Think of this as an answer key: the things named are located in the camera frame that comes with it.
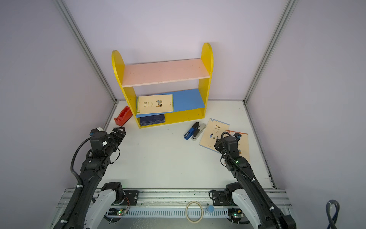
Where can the right green circuit board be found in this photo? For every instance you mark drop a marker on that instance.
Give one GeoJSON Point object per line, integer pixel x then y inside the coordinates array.
{"type": "Point", "coordinates": [235, 213]}

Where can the red tape dispenser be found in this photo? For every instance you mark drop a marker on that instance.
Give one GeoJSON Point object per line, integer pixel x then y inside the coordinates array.
{"type": "Point", "coordinates": [123, 116]}

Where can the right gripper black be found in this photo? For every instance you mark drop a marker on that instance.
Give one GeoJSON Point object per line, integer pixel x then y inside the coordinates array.
{"type": "Point", "coordinates": [219, 144]}

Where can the yellow shelf pink blue boards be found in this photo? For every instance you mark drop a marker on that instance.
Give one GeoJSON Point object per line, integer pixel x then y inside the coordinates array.
{"type": "Point", "coordinates": [188, 105]}

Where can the small blue cap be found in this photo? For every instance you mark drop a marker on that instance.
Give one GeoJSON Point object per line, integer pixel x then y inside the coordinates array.
{"type": "Point", "coordinates": [210, 209]}

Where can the green circuit board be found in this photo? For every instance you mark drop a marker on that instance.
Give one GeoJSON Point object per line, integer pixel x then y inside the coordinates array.
{"type": "Point", "coordinates": [235, 213]}
{"type": "Point", "coordinates": [117, 212]}

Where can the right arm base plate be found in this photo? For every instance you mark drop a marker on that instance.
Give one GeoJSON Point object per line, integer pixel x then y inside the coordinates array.
{"type": "Point", "coordinates": [219, 198]}

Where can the aluminium front rail frame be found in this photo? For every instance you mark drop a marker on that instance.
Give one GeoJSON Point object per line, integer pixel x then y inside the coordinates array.
{"type": "Point", "coordinates": [179, 203]}

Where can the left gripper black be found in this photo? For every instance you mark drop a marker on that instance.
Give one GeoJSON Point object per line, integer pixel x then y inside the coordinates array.
{"type": "Point", "coordinates": [119, 136]}

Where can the beige book orange edge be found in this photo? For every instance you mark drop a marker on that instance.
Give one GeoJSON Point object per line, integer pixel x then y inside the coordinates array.
{"type": "Point", "coordinates": [243, 145]}

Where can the blue black stapler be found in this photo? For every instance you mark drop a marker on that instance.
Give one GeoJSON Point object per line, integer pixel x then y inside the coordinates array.
{"type": "Point", "coordinates": [190, 132]}

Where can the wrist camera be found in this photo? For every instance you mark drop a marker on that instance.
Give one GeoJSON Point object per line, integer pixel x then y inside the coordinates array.
{"type": "Point", "coordinates": [237, 136]}
{"type": "Point", "coordinates": [96, 130]}

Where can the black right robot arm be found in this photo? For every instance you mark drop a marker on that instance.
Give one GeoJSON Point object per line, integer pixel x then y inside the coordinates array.
{"type": "Point", "coordinates": [247, 193]}

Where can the beige book blue edge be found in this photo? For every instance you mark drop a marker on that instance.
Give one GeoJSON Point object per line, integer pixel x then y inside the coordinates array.
{"type": "Point", "coordinates": [212, 132]}

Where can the left green circuit board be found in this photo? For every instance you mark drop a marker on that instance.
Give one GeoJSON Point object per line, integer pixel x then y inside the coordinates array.
{"type": "Point", "coordinates": [117, 212]}

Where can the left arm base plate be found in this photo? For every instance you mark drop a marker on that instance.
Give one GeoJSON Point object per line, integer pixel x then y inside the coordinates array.
{"type": "Point", "coordinates": [129, 198]}

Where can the beige book green edge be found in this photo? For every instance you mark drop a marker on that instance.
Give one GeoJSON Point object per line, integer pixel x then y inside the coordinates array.
{"type": "Point", "coordinates": [154, 104]}

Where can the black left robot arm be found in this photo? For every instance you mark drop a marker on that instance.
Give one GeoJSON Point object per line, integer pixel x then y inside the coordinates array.
{"type": "Point", "coordinates": [81, 212]}

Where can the dark purple book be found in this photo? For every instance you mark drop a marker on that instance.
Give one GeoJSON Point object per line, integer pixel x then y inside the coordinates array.
{"type": "Point", "coordinates": [152, 120]}

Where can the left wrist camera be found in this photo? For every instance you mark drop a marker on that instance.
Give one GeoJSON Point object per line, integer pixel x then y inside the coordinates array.
{"type": "Point", "coordinates": [96, 130]}

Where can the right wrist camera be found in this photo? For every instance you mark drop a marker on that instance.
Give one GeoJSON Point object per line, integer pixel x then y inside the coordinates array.
{"type": "Point", "coordinates": [237, 136]}

